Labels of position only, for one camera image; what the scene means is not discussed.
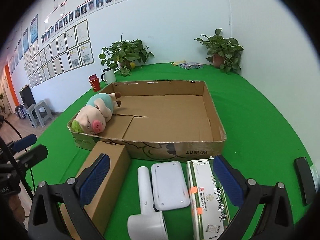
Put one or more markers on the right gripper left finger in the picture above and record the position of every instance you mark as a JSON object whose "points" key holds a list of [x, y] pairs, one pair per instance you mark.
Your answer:
{"points": [[46, 220]]}

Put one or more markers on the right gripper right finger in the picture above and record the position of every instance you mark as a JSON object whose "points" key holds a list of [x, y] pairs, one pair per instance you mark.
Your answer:
{"points": [[276, 219]]}

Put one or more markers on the green white medicine box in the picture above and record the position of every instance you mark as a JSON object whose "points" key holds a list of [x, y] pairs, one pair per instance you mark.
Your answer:
{"points": [[208, 203]]}

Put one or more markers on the plush pig toy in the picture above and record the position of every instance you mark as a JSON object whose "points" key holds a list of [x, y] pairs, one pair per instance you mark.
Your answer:
{"points": [[92, 118]]}

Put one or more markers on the white hair dryer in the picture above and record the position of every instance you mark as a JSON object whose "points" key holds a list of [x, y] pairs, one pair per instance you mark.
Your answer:
{"points": [[149, 224]]}

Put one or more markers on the white plastic device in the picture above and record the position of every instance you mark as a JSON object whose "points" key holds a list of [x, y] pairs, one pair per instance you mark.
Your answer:
{"points": [[170, 191]]}

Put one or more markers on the person's left hand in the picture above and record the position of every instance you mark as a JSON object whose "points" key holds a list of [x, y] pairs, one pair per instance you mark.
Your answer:
{"points": [[16, 207]]}

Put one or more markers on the black flat object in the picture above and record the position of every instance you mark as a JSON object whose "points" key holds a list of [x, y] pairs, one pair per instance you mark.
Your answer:
{"points": [[305, 179]]}

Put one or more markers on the grey plastic stool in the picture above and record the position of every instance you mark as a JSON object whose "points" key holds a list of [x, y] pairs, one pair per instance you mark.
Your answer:
{"points": [[39, 113]]}

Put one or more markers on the red tin can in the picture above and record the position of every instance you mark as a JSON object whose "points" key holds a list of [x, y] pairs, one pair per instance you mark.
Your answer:
{"points": [[95, 83]]}

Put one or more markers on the white enamel mug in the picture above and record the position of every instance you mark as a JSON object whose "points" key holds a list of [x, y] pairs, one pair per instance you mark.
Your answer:
{"points": [[108, 76]]}

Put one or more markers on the large shallow cardboard tray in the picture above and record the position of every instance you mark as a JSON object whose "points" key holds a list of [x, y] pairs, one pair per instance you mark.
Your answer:
{"points": [[160, 120]]}

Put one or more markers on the left potted green plant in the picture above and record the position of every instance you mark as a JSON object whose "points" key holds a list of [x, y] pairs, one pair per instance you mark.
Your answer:
{"points": [[123, 55]]}

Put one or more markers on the potted green plant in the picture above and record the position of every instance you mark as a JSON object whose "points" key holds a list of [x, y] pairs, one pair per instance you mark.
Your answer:
{"points": [[123, 55], [224, 53]]}

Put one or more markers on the yellow snack packet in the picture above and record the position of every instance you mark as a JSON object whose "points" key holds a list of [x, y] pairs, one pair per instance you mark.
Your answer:
{"points": [[177, 63]]}

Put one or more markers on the small colourful packet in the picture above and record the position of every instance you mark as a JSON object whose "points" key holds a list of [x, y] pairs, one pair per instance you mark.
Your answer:
{"points": [[191, 65]]}

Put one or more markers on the right potted green plant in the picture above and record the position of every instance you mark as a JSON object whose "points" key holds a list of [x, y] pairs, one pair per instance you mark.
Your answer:
{"points": [[224, 53]]}

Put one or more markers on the framed certificates on wall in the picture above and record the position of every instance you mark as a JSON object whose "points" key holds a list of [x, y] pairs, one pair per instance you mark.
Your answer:
{"points": [[68, 51]]}

